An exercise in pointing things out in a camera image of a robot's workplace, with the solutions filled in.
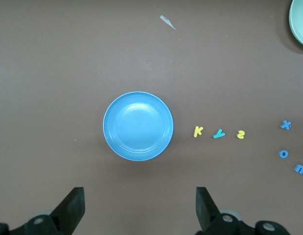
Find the blue letter m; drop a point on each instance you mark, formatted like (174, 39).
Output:
(299, 168)

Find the blue plate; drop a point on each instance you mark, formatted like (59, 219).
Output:
(137, 126)

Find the teal letter y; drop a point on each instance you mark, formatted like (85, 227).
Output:
(219, 134)

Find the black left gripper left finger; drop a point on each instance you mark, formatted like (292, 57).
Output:
(68, 210)

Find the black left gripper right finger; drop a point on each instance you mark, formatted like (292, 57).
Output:
(207, 213)

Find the blue letter o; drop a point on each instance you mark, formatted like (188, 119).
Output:
(279, 154)

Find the yellow letter k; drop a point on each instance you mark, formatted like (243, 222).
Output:
(196, 132)

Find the pale green plate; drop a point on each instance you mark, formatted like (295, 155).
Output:
(300, 22)

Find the blue letter x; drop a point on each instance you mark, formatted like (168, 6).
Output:
(285, 125)

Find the yellow letter s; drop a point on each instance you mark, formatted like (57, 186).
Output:
(240, 134)

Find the white tape scrap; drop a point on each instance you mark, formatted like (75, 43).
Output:
(166, 20)

